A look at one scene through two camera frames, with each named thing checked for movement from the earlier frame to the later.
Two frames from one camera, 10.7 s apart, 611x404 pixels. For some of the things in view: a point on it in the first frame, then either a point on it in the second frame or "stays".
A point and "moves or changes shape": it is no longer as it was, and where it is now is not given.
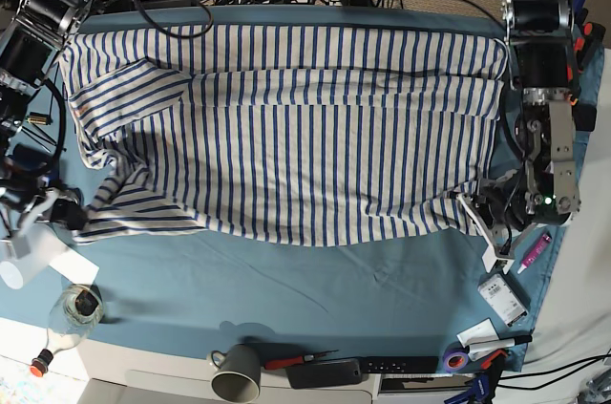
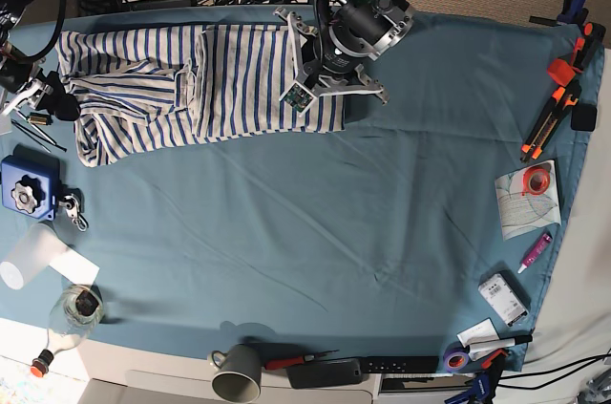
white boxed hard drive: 506,297 stays
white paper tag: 482,331 stays
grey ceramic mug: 238,373 stays
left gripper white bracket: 487,210 → 305,91
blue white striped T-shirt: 353,136 moves or changes shape
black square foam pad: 584,116 stays
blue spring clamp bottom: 477,391 stays
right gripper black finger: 68,213 → 58,102
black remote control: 398,365 stays
